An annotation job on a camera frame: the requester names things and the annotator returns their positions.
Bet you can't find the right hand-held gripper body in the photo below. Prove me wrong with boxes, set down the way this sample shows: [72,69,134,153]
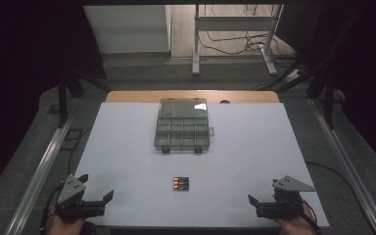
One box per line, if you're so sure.
[256,175,317,220]

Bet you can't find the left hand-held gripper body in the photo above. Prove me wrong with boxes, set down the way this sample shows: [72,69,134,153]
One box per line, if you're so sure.
[55,174,108,224]

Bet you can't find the clear plastic organizer box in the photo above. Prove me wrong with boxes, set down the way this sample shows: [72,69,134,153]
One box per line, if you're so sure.
[154,97,215,155]

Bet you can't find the person's right hand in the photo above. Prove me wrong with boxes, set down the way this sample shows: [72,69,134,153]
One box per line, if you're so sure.
[273,198,318,235]

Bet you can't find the person's left hand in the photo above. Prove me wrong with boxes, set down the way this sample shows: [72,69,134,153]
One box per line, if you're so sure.
[46,205,86,235]

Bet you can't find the white table mat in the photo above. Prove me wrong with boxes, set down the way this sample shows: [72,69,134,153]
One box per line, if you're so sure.
[73,102,330,228]

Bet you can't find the black metal stand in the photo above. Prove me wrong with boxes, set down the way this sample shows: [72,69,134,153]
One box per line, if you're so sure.
[273,58,339,130]
[57,62,113,129]

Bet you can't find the white power strip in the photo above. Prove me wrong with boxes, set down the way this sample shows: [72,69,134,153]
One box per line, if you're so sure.
[285,68,305,82]

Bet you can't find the white panel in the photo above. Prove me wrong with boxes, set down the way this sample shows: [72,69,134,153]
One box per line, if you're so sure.
[83,4,171,55]

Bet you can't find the black floor cable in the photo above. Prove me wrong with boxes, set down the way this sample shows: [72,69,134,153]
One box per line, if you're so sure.
[305,160,352,189]
[67,126,93,175]

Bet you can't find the left hand-held gripper cable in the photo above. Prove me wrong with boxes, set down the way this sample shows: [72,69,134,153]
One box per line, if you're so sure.
[39,182,67,235]

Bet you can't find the hand-held gripper cable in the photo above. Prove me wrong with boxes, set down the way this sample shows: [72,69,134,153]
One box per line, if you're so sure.
[39,182,67,235]
[301,200,323,235]

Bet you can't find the right hand-held gripper cable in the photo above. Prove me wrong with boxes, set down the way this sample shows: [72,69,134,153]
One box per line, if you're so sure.
[301,200,323,235]

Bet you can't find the aluminium rail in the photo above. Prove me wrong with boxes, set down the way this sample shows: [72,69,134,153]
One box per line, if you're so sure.
[4,112,76,235]
[307,97,376,235]

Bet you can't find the tangle of black floor cables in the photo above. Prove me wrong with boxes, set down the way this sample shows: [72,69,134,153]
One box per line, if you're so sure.
[198,4,297,62]

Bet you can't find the white metal desk frame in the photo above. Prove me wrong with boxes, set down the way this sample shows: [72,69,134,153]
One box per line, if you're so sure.
[191,3,285,77]

